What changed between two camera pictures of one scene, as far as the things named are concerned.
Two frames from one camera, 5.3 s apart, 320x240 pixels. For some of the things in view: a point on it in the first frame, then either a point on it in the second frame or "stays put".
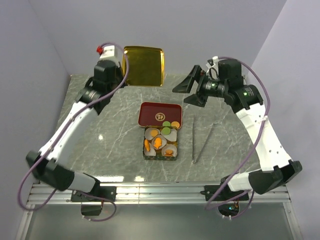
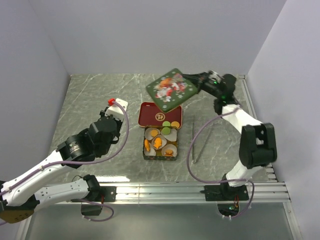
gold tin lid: [146, 66] → [171, 89]
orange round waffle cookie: [154, 133] stays put
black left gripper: [118, 70] → [120, 125]
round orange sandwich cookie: [168, 153] stays put
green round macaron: [166, 131] stays put
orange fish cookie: [146, 144] stays put
